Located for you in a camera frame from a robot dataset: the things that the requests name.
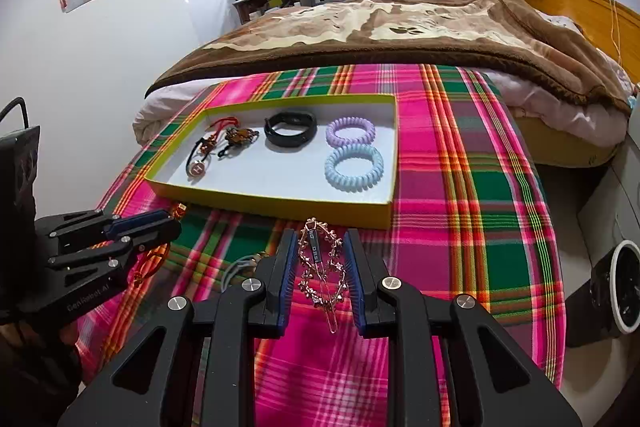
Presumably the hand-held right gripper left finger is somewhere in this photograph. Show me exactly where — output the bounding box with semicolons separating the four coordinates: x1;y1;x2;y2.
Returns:
57;229;301;427

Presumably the red cord bracelet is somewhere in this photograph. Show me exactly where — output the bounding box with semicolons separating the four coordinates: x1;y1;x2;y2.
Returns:
134;202;189;289

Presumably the purple spiral hair tie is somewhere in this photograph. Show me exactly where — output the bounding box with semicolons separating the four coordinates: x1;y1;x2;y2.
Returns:
326;117;373;146

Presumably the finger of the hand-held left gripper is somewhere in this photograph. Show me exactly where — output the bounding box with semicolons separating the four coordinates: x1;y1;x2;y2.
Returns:
35;208;174;241
46;219;182;274

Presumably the wooden headboard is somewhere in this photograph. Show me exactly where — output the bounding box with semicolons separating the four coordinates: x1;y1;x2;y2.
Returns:
520;0;640;72

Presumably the dark bead bracelet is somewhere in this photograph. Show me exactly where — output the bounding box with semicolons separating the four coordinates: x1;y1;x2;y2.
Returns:
219;126;262;158

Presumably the round white rimmed device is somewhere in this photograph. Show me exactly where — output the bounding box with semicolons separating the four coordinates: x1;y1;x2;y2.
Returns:
590;239;640;335

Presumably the brown patterned blanket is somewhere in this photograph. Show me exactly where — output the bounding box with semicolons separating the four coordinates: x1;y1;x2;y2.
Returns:
145;0;633;118

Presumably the yellow cable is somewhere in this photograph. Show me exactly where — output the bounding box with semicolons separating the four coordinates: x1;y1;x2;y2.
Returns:
607;0;622;54

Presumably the yellow-green cardboard box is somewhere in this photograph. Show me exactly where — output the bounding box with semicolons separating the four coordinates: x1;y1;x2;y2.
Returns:
144;93;399;230

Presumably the black wristband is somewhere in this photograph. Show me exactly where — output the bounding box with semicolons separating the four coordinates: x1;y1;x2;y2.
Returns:
264;111;318;150

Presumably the rose gold beaded hair clip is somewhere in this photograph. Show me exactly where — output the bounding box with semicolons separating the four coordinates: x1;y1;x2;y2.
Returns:
298;217;351;335

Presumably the grey hair tie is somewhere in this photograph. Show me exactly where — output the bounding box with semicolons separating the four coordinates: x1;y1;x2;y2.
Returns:
221;253;262;294

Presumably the round pendant keychain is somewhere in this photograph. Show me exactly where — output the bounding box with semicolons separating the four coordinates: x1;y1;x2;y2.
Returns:
186;116;239;178

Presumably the pink green plaid cloth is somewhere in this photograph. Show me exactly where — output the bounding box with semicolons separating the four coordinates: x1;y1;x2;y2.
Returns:
77;63;566;427

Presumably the cluttered desk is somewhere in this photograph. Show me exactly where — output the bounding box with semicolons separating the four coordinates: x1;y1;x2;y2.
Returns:
232;0;316;25

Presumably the black cable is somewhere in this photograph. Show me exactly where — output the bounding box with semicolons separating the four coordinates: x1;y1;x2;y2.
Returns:
0;97;29;128

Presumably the blue spiral hair tie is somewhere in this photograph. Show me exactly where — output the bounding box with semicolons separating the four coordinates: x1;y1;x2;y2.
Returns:
324;145;385;192

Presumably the bed with pale sheet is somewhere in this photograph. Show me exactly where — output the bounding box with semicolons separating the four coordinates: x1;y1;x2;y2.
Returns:
132;0;640;168

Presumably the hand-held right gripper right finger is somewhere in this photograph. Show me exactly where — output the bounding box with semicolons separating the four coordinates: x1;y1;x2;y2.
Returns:
342;228;583;427

